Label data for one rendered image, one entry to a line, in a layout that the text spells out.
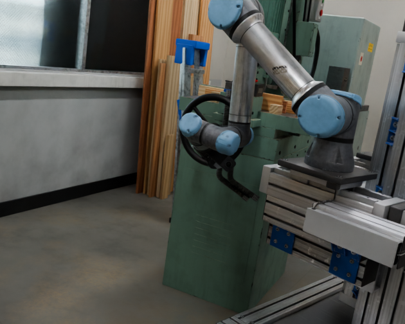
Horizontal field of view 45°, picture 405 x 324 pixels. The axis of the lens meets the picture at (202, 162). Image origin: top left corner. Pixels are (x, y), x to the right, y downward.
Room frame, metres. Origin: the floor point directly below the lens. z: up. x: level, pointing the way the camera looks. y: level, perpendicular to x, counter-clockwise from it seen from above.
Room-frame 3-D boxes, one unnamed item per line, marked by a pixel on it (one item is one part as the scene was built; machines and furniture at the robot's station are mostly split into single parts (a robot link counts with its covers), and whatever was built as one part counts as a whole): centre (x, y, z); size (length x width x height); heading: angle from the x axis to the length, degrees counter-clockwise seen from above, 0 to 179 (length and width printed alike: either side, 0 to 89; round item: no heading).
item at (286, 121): (2.11, -0.16, 0.87); 0.61 x 0.30 x 0.06; 66
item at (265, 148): (2.34, -0.21, 0.76); 0.57 x 0.45 x 0.09; 156
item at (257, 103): (2.03, -0.12, 0.91); 0.15 x 0.14 x 0.09; 66
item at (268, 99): (2.13, -0.19, 0.94); 0.22 x 0.02 x 0.07; 66
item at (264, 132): (2.17, -0.14, 0.82); 0.40 x 0.21 x 0.04; 66
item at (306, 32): (2.36, -0.39, 1.22); 0.09 x 0.08 x 0.15; 156
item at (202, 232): (2.34, -0.21, 0.35); 0.58 x 0.45 x 0.71; 156
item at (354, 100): (1.49, -0.38, 0.98); 0.13 x 0.12 x 0.14; 151
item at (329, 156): (1.50, -0.39, 0.87); 0.15 x 0.15 x 0.10
